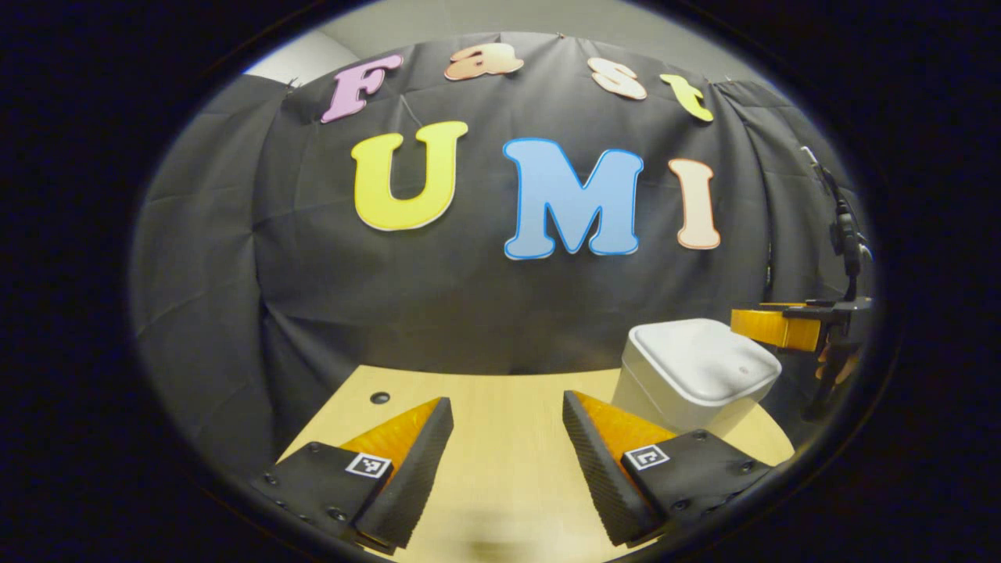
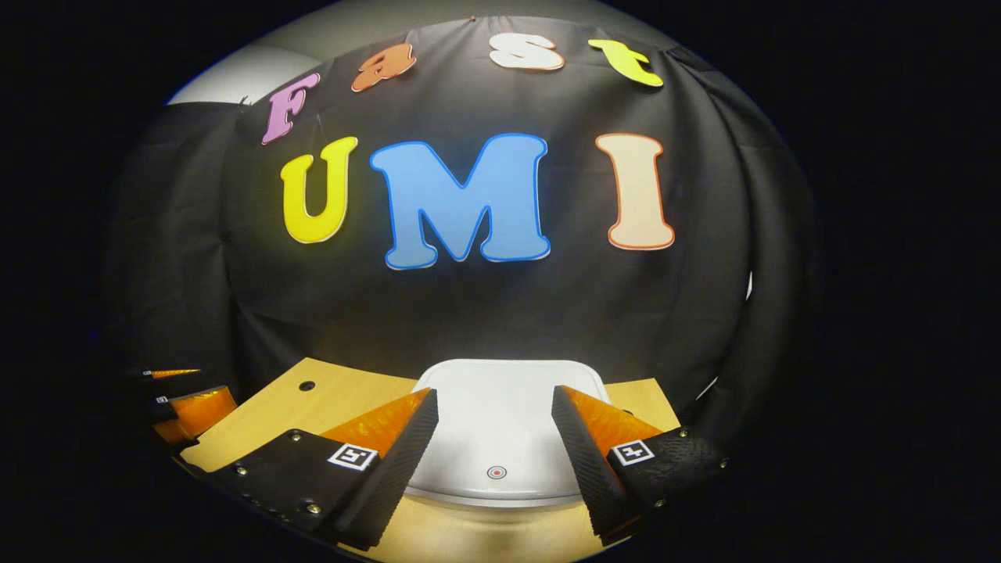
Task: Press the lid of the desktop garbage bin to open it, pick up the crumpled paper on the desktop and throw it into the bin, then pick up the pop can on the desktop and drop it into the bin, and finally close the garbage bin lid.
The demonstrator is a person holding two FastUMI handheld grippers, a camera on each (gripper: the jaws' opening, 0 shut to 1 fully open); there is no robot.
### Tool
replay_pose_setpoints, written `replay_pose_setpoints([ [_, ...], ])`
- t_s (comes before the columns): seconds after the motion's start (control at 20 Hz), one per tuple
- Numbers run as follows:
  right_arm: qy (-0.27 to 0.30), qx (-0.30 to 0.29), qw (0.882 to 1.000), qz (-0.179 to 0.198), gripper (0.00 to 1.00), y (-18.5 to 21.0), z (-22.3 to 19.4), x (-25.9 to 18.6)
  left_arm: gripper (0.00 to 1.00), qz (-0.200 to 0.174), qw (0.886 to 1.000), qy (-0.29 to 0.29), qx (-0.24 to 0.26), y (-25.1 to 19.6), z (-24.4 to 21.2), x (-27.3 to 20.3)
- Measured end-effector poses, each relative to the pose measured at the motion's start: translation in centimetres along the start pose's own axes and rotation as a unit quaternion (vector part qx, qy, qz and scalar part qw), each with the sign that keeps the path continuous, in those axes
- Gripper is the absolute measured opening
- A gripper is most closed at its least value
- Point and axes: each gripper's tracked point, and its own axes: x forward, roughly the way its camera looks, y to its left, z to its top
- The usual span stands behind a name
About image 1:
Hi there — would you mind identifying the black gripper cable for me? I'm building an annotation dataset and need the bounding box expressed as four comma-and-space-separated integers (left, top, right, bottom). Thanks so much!
802, 146, 874, 302

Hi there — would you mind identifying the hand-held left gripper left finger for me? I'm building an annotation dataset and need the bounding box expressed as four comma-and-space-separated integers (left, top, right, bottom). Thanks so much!
250, 396, 455, 550

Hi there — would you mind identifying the wooden desktop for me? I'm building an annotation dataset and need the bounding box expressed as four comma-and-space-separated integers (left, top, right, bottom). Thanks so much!
278, 364, 796, 563

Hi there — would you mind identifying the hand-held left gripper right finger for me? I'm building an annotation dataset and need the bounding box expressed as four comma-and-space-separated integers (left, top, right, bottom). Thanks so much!
562, 389, 777, 547

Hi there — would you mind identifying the white desktop garbage bin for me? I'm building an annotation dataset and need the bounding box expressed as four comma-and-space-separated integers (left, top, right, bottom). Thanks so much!
612, 317, 783, 440

